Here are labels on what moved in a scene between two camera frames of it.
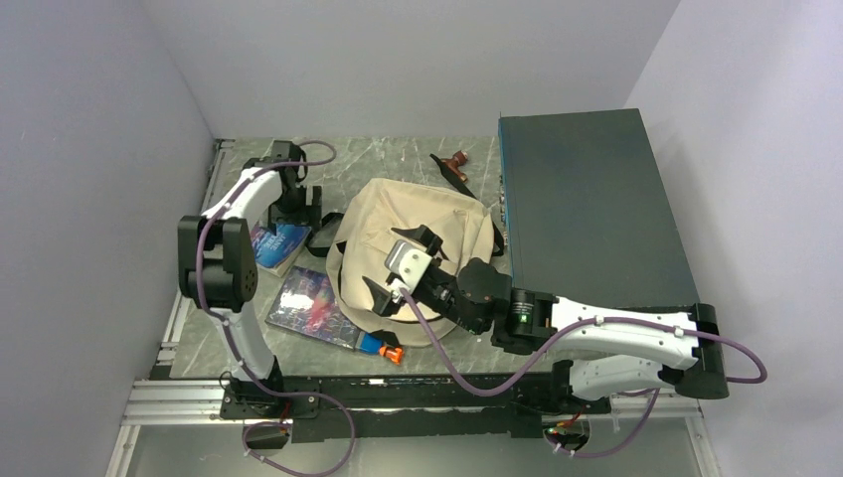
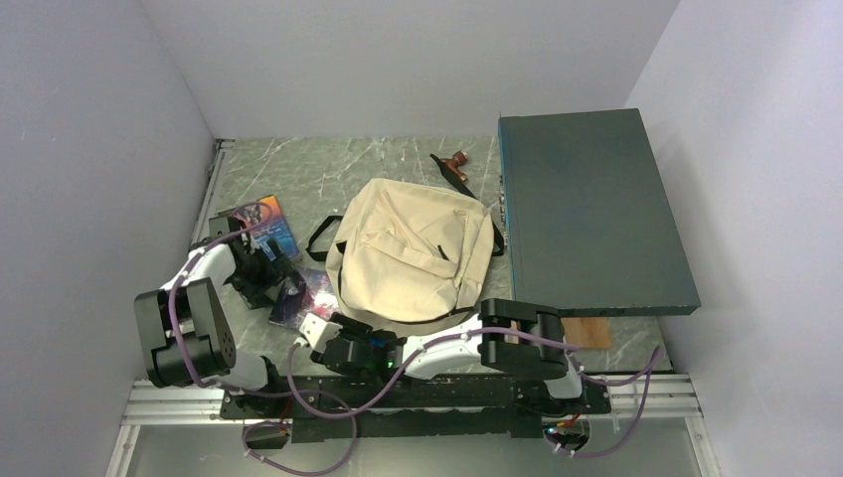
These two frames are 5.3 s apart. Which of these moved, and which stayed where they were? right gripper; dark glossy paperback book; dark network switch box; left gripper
Moved: right gripper; left gripper
Stayed: dark network switch box; dark glossy paperback book
